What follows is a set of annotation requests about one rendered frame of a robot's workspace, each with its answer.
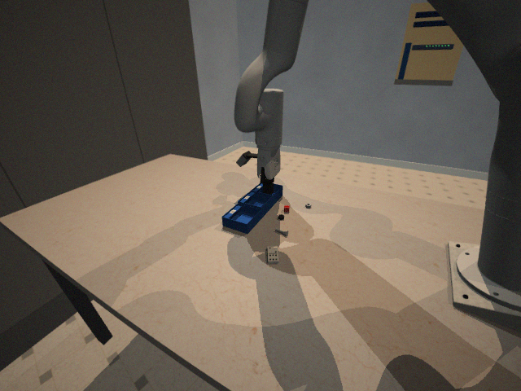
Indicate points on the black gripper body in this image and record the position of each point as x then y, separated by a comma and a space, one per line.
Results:
269, 158

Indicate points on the blue bin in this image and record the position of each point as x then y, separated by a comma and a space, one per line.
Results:
251, 209

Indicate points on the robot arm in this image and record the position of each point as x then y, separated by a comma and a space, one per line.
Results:
490, 30

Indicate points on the white domino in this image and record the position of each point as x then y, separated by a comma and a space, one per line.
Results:
273, 254

